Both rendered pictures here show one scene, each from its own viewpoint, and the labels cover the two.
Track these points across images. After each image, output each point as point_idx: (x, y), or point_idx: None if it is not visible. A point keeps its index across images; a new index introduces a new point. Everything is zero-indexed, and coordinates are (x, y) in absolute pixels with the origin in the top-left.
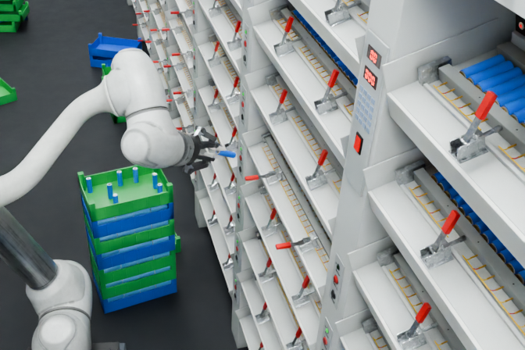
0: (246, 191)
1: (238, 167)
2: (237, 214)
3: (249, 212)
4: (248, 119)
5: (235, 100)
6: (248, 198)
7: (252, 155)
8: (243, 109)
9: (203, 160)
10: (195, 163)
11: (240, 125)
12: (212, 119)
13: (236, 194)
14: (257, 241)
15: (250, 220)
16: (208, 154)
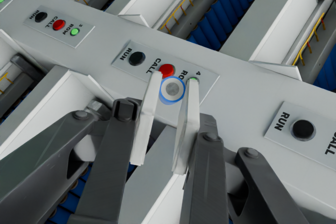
0: (84, 80)
1: (143, 37)
2: (43, 12)
3: (48, 61)
4: (303, 192)
5: None
6: (70, 79)
7: (171, 184)
8: (334, 147)
9: (98, 142)
10: (33, 191)
11: (265, 83)
12: None
13: (86, 5)
14: (5, 59)
15: (35, 55)
16: (144, 138)
